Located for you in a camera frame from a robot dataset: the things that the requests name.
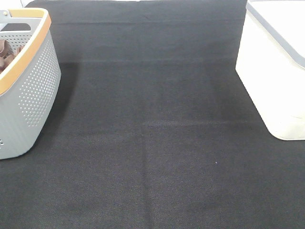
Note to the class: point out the brown towels in basket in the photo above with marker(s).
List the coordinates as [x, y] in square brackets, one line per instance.
[6, 56]

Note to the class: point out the white lidded storage box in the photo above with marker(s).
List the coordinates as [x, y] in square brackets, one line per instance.
[271, 64]

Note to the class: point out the black table cloth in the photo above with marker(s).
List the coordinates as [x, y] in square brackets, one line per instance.
[152, 128]

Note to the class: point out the grey perforated laundry basket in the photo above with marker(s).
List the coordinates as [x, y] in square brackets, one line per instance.
[28, 86]

